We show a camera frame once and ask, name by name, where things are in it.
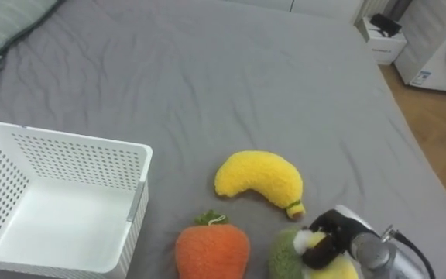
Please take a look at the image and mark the yellow green durian soft toy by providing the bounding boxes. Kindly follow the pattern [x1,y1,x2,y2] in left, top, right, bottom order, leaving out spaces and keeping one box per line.
[267,226,360,279]

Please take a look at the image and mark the white nightstand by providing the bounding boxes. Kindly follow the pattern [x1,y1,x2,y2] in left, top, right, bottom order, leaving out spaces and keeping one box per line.
[356,15,408,66]

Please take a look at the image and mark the white perforated plastic basket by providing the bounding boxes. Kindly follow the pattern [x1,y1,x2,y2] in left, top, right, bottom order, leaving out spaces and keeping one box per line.
[0,121,154,279]

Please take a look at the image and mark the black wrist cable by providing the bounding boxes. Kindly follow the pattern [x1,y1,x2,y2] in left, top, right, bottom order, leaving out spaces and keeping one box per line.
[381,224,437,279]

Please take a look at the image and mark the grey bed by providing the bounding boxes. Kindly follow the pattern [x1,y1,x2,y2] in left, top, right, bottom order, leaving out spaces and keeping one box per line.
[0,0,446,279]

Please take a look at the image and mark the white wardrobe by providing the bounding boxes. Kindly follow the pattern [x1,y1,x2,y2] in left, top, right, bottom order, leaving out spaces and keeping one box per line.
[226,0,365,22]

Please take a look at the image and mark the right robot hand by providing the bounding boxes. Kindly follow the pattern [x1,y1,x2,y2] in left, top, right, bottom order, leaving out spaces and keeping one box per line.
[302,205,379,271]

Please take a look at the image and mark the orange carrot soft toy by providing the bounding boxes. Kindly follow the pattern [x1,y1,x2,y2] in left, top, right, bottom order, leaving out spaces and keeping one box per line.
[174,209,252,279]

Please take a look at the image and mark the black object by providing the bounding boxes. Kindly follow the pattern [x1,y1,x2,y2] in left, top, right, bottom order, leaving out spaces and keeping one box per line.
[369,12,403,38]

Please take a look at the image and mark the white washing machine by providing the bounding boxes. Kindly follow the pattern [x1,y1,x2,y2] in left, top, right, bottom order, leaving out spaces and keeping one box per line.
[394,0,446,95]

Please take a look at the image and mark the yellow banana soft toy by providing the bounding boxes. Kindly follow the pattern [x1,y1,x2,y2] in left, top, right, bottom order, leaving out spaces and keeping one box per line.
[214,150,307,220]

